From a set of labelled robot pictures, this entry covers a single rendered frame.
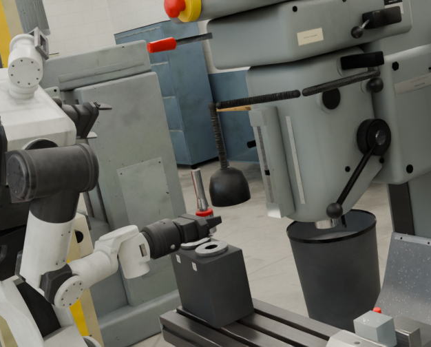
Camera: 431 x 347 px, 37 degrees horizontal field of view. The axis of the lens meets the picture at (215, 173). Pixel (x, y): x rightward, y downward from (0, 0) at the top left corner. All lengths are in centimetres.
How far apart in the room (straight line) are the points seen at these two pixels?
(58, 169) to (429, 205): 90
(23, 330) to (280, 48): 89
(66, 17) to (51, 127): 954
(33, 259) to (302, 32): 68
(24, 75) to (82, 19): 964
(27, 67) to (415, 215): 99
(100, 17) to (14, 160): 992
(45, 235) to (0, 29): 162
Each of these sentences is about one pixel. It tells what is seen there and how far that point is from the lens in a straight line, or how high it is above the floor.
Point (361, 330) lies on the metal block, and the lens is 134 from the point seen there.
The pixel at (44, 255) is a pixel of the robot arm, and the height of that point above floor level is 135.
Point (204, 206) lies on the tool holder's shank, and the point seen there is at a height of 127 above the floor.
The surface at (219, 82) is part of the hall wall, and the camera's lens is 878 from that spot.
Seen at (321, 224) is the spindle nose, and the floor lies 129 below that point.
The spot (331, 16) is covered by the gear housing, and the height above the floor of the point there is 169.
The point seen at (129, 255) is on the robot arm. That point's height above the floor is 123.
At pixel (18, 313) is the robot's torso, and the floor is 118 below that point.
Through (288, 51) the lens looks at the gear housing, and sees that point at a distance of 110.
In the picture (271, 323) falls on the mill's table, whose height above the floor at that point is 95.
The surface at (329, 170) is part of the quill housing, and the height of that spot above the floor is 142.
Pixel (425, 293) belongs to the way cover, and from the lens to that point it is 166.
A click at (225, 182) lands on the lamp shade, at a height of 145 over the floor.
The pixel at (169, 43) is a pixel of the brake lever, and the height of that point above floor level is 170.
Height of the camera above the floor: 170
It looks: 12 degrees down
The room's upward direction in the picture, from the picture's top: 12 degrees counter-clockwise
